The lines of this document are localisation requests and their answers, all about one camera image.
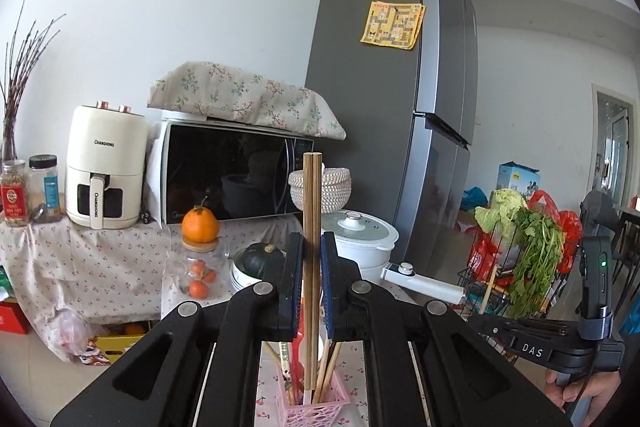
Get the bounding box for black wire vegetable rack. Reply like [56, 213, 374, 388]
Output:
[454, 227, 521, 320]

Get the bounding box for yellow cardboard box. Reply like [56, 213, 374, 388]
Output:
[93, 322, 150, 363]

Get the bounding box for red box on floor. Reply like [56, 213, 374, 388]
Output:
[0, 298, 30, 335]

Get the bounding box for person's right hand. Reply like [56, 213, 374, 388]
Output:
[543, 368, 624, 414]

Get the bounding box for cream air fryer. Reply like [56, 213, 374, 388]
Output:
[65, 101, 148, 230]

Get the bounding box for white bowl with flower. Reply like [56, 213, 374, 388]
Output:
[230, 248, 285, 291]

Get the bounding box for grey refrigerator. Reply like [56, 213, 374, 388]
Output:
[306, 0, 478, 275]

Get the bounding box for large orange tangerine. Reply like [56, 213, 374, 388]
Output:
[181, 199, 220, 244]

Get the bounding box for bamboo chopsticks pair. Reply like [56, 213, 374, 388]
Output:
[279, 341, 297, 407]

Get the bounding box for dark green squash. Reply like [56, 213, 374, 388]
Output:
[238, 243, 285, 280]

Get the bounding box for long bamboo chopstick in holder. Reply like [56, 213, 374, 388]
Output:
[262, 341, 282, 367]

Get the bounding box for green leafy vegetables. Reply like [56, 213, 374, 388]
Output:
[473, 188, 566, 319]

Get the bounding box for yellow paper on fridge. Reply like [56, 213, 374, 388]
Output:
[360, 1, 426, 51]

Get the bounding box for red plastic spoon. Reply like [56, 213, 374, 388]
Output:
[291, 308, 304, 405]

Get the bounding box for blue label clear jar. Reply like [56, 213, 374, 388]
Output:
[28, 154, 62, 223]

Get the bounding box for glass jar with oranges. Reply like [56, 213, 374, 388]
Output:
[166, 237, 229, 303]

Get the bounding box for black microwave oven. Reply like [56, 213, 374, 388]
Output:
[143, 120, 314, 225]

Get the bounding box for bare bamboo chopstick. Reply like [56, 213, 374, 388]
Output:
[303, 153, 317, 405]
[310, 153, 322, 390]
[312, 338, 332, 404]
[318, 341, 343, 399]

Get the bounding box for cherry print tablecloth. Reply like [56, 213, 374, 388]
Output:
[0, 213, 417, 427]

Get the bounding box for dry branches in vase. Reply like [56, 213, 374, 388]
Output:
[1, 0, 64, 161]

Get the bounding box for white pot handle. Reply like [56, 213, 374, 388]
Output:
[381, 262, 465, 306]

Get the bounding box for floral cloth on microwave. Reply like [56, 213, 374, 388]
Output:
[148, 62, 346, 141]

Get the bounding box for white electric cooking pot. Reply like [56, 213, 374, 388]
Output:
[321, 210, 399, 284]

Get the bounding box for red label spice jar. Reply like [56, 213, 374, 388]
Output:
[1, 159, 29, 227]

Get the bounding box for pink perforated utensil holder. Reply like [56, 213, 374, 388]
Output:
[275, 355, 353, 427]

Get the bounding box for plastic bag on floor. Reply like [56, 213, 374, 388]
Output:
[47, 309, 94, 357]

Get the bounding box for woven white basket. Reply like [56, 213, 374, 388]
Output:
[288, 166, 352, 213]

